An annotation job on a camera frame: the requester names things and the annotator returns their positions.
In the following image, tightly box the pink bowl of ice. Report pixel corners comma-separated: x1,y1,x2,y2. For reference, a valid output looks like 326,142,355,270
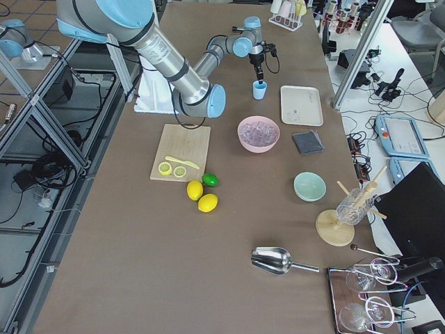
237,116,280,153

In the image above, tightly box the lemon slice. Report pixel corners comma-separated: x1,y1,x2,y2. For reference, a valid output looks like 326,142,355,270
173,166,187,178
158,161,173,176

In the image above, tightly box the wine glass rack tray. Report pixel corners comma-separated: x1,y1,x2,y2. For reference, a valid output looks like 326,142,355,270
327,256,416,333

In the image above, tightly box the yellow plastic knife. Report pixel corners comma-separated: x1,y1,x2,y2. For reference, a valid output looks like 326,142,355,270
165,156,200,170

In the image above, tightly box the black monitor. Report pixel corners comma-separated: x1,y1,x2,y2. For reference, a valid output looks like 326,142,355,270
375,163,444,259

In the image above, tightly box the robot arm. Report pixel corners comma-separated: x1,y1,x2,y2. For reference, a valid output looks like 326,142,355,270
56,0,273,118

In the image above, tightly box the bamboo cutting board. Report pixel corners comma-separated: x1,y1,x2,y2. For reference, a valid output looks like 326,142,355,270
150,124,211,182

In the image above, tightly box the wooden cup tree stand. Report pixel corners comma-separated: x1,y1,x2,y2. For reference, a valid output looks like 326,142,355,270
316,166,387,246

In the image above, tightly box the yellow lemon outer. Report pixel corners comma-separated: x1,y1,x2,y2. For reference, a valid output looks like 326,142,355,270
197,193,218,213

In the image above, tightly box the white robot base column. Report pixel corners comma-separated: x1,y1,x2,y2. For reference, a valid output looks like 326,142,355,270
133,70,174,114

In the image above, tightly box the grey folded cloth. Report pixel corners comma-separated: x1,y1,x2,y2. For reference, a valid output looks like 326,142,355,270
292,130,325,154

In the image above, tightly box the yellow lemon near board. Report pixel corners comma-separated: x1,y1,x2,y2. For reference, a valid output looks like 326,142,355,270
186,180,204,201

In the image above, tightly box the clear glass mug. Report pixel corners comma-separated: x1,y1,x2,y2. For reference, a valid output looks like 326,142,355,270
336,189,374,225

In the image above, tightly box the cream rabbit tray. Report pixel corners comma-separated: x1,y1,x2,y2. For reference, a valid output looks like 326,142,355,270
280,85,323,127

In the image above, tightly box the blue teach pendant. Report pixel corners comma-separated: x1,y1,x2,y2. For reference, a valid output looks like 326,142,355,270
374,115,430,159
389,157,431,185

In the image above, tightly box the wire rack with cups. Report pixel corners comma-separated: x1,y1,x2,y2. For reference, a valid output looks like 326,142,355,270
268,0,307,32

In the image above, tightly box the mint green bowl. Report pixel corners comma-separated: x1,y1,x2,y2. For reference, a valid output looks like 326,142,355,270
293,172,327,202

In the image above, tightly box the steel ice scoop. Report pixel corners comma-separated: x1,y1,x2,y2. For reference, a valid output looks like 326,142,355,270
251,247,320,275

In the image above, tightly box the green lime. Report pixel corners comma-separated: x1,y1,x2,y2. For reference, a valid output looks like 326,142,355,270
202,173,219,187

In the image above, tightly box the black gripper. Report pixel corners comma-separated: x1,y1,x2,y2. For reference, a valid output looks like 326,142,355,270
248,41,277,82

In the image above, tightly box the light blue plastic cup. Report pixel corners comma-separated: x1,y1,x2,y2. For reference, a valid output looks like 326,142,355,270
252,80,268,100

